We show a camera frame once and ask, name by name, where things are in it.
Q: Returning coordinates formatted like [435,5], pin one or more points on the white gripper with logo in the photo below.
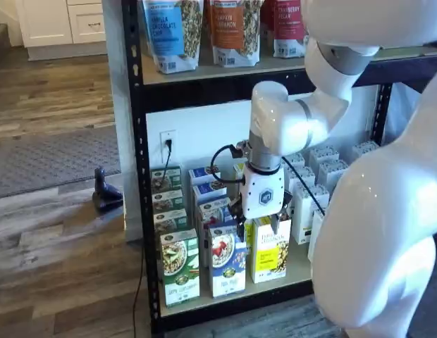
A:
[262,193]

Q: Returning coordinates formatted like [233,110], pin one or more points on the blue and white oatmeal box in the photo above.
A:
[208,192]
[213,207]
[227,267]
[202,176]

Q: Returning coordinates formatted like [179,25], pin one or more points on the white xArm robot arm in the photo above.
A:
[380,246]

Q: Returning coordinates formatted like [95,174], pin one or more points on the yellow purely elizabeth box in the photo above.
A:
[269,257]
[238,170]

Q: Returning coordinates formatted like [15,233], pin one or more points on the green oatmeal box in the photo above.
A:
[167,200]
[179,267]
[169,220]
[165,179]

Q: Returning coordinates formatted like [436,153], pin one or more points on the black metal shelf rack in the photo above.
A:
[135,105]

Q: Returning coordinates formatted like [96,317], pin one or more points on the white carton with patterned top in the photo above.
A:
[324,155]
[331,174]
[303,211]
[364,149]
[313,232]
[303,174]
[296,160]

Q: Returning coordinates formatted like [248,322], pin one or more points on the dark seal figurine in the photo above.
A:
[105,200]

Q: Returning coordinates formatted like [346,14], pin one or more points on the orange purely elizabeth granola bag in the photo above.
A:
[225,28]

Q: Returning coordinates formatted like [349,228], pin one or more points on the red purely elizabeth granola bag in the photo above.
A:
[267,14]
[289,21]

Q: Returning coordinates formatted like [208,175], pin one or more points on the blue purely elizabeth granola bag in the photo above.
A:
[162,35]

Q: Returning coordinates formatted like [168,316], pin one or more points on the grey floor rug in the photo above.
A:
[46,162]

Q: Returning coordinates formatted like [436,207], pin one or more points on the white cabinet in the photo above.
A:
[46,21]

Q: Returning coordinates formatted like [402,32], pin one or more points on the white wall outlet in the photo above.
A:
[162,135]

